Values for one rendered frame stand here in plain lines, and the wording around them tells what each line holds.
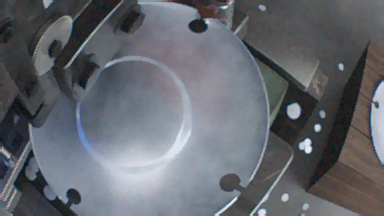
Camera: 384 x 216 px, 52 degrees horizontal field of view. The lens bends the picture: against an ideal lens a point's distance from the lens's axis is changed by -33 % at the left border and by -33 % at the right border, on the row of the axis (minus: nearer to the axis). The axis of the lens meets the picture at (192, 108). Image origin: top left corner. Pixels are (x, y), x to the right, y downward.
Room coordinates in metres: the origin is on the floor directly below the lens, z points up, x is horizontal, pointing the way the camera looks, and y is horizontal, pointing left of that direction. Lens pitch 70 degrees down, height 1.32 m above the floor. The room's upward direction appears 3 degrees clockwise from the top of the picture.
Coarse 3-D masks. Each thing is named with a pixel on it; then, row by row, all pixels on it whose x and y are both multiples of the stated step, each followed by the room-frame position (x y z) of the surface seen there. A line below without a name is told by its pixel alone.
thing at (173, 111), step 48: (144, 48) 0.26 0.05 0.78; (192, 48) 0.26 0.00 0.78; (240, 48) 0.27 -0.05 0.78; (96, 96) 0.20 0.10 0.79; (144, 96) 0.20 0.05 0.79; (192, 96) 0.21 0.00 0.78; (240, 96) 0.21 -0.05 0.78; (48, 144) 0.14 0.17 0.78; (96, 144) 0.15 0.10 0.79; (144, 144) 0.15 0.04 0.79; (192, 144) 0.16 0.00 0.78; (240, 144) 0.16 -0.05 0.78; (96, 192) 0.09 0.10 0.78; (144, 192) 0.10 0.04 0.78; (192, 192) 0.11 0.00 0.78
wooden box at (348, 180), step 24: (360, 72) 0.50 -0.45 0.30; (360, 96) 0.41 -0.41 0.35; (336, 120) 0.45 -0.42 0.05; (360, 120) 0.35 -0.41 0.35; (336, 144) 0.32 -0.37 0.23; (360, 144) 0.28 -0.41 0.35; (336, 168) 0.24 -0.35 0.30; (360, 168) 0.22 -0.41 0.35; (312, 192) 0.24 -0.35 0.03; (336, 192) 0.21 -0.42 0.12; (360, 192) 0.18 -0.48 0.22
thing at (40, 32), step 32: (32, 0) 0.17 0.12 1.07; (64, 0) 0.20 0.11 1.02; (96, 0) 0.22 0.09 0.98; (128, 0) 0.22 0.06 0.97; (32, 32) 0.16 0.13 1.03; (64, 32) 0.18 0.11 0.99; (96, 32) 0.19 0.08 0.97; (128, 32) 0.20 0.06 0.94; (64, 64) 0.16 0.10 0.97; (96, 64) 0.17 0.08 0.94
